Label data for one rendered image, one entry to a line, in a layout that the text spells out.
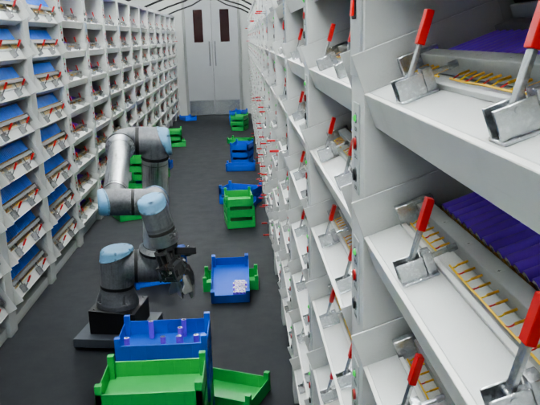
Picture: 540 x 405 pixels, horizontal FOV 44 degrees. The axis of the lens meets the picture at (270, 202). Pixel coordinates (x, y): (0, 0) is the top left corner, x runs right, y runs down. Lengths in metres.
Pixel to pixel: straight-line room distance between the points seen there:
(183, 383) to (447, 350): 1.58
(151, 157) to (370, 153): 1.98
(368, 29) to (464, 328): 0.40
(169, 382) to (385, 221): 1.34
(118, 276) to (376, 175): 2.27
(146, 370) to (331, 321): 0.82
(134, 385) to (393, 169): 1.42
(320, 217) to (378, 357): 0.70
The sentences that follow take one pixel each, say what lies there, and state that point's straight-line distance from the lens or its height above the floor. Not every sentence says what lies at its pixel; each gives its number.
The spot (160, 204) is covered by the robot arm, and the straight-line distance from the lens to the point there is 2.14.
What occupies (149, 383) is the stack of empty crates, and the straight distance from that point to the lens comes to 2.13.
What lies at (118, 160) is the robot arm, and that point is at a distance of 2.52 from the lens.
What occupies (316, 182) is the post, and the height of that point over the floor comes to 1.00.
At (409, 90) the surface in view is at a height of 1.28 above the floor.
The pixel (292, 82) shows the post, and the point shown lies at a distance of 2.25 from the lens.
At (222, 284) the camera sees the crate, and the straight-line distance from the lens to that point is 3.61.
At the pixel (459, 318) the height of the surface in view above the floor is 1.08.
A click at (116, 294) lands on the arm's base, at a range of 3.08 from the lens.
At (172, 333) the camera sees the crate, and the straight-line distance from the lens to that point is 2.44.
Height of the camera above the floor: 1.33
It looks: 14 degrees down
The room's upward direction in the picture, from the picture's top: 2 degrees counter-clockwise
